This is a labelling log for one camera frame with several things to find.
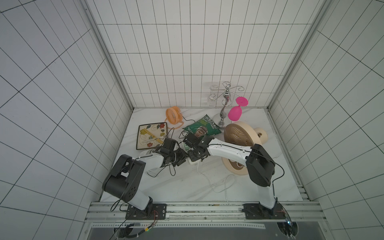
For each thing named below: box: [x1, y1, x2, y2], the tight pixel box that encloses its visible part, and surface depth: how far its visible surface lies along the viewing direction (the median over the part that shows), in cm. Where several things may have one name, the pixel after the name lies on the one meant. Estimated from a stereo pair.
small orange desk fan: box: [164, 106, 184, 130], surface depth 105 cm
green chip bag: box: [182, 114, 222, 137], surface depth 100 cm
